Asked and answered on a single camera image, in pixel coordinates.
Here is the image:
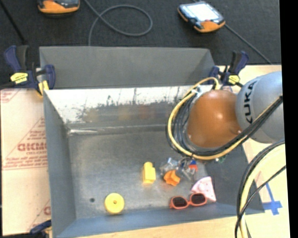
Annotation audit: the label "yellow round disc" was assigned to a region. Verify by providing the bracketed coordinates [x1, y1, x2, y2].
[103, 192, 126, 215]

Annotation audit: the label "orange sunglasses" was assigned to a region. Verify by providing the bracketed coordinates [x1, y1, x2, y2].
[168, 192, 208, 210]

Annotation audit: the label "grey metal bin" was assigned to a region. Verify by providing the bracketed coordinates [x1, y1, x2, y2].
[38, 36, 266, 238]

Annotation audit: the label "pink dotted wedge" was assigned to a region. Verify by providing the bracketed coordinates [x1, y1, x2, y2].
[190, 176, 217, 204]

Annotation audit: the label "brown cardboard board red print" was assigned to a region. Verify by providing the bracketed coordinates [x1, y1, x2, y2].
[0, 86, 53, 237]

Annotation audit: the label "yellow toy block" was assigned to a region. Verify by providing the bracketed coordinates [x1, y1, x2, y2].
[141, 161, 157, 185]

